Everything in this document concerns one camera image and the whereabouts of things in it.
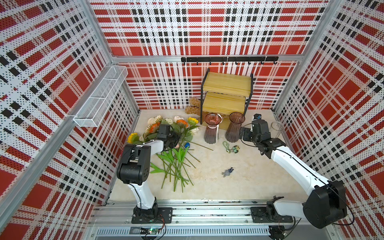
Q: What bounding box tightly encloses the clear glass vase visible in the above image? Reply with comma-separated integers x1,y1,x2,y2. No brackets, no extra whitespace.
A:
270,121,284,138

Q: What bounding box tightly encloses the cream rose flower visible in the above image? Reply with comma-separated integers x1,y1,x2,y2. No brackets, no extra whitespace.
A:
147,115,163,126

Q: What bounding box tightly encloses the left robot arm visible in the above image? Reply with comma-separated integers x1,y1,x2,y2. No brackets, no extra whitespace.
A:
117,124,181,220

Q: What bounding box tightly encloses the orange gerbera flower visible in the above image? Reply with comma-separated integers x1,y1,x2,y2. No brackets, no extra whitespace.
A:
143,122,161,142

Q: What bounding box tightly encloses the orange flower in pile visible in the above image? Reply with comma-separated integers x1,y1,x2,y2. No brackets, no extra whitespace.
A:
176,119,189,128

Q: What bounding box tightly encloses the brown teddy bear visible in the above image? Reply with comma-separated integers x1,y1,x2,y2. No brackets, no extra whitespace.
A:
185,98,201,116

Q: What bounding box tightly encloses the white rose in pile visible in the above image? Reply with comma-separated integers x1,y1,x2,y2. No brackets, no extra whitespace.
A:
165,118,174,125

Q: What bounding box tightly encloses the bamboo two-tier shelf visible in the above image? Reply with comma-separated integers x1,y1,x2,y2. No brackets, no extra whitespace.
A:
200,70,255,124

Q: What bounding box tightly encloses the brown ribbed glass vase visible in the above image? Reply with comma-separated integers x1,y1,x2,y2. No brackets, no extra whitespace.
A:
225,112,245,143

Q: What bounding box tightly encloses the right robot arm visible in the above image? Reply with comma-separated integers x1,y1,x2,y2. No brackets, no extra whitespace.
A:
240,115,351,229

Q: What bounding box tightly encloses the white wire wall basket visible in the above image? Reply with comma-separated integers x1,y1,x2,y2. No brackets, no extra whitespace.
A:
74,66,128,128

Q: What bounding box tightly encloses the green keychain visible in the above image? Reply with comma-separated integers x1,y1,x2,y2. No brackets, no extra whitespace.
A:
223,141,240,154

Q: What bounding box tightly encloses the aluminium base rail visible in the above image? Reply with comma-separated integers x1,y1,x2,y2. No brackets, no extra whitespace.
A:
84,200,343,240

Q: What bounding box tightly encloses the pink ribbed glass vase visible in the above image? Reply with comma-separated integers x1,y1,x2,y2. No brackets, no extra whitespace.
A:
204,113,223,144

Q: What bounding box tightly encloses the black hook rail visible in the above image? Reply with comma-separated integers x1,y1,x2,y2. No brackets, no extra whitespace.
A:
181,56,279,63

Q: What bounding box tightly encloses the yellow flower back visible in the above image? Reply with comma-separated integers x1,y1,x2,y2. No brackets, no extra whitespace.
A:
188,117,199,126

